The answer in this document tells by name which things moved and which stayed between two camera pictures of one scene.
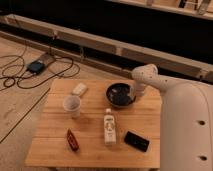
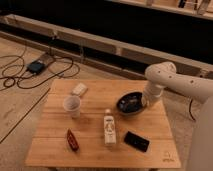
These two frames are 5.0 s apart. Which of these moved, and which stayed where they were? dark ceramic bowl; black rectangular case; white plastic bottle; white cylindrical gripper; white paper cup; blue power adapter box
Moved: white cylindrical gripper; dark ceramic bowl
Stayed: white plastic bottle; white paper cup; blue power adapter box; black rectangular case
